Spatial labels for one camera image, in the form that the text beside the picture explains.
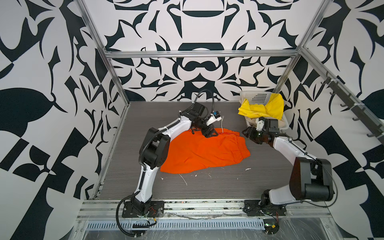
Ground white slotted cable duct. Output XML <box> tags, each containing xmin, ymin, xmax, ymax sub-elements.
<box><xmin>85</xmin><ymin>218</ymin><xmax>266</xmax><ymax>231</ymax></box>

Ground orange shorts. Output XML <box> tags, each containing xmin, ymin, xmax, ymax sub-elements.
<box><xmin>161</xmin><ymin>128</ymin><xmax>251</xmax><ymax>174</ymax></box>

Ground beige shorts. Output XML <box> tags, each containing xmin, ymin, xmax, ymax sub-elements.
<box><xmin>278</xmin><ymin>118</ymin><xmax>289</xmax><ymax>130</ymax></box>

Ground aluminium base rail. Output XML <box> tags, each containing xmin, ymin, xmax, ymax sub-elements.
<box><xmin>75</xmin><ymin>199</ymin><xmax>333</xmax><ymax>222</ymax></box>

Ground white laundry basket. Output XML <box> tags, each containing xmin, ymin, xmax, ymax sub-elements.
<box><xmin>239</xmin><ymin>91</ymin><xmax>288</xmax><ymax>121</ymax></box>

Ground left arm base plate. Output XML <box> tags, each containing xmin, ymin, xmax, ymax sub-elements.
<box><xmin>122</xmin><ymin>201</ymin><xmax>165</xmax><ymax>218</ymax></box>

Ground yellow shorts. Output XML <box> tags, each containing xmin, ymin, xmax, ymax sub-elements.
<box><xmin>238</xmin><ymin>94</ymin><xmax>285</xmax><ymax>120</ymax></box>

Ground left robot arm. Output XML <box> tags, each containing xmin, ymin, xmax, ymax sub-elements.
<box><xmin>130</xmin><ymin>103</ymin><xmax>222</xmax><ymax>216</ymax></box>

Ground black corrugated cable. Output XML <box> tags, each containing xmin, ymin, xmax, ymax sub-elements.
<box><xmin>115</xmin><ymin>191</ymin><xmax>157</xmax><ymax>238</ymax></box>

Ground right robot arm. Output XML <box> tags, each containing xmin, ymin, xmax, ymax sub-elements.
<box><xmin>242</xmin><ymin>127</ymin><xmax>339</xmax><ymax>208</ymax></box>

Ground aluminium cage frame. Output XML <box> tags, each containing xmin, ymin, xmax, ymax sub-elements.
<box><xmin>79</xmin><ymin>1</ymin><xmax>384</xmax><ymax>204</ymax></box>

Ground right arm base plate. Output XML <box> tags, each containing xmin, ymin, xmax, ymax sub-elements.
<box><xmin>243</xmin><ymin>200</ymin><xmax>286</xmax><ymax>217</ymax></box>

